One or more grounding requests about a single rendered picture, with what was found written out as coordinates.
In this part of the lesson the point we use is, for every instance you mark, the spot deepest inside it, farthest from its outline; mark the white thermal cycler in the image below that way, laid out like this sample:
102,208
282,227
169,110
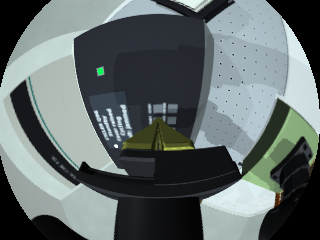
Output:
126,72

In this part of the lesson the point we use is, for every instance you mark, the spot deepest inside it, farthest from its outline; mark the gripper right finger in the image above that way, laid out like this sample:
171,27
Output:
172,139

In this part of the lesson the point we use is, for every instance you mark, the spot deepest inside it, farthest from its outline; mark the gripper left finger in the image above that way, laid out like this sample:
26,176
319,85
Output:
145,139

